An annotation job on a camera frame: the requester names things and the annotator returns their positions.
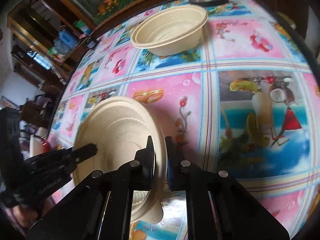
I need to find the small beige plastic bowl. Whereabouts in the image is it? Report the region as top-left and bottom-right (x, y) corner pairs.
(73, 96), (167, 224)

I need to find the large beige plastic bowl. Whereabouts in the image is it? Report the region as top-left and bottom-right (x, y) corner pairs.
(130, 4), (208, 56)

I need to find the person's left hand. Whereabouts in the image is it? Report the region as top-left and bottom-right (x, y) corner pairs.
(11, 197), (55, 228)

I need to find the colourful patterned tablecloth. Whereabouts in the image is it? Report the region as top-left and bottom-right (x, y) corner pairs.
(48, 0), (319, 237)

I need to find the small black device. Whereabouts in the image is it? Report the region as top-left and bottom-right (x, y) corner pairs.
(86, 37), (99, 49)

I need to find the blue thermos flask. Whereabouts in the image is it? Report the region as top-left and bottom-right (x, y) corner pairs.
(59, 29), (79, 49)

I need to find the wooden cabinet counter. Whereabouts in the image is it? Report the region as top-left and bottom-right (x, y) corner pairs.
(1, 0), (151, 92)

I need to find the green white bag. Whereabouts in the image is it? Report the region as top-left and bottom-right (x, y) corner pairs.
(74, 20), (92, 35)

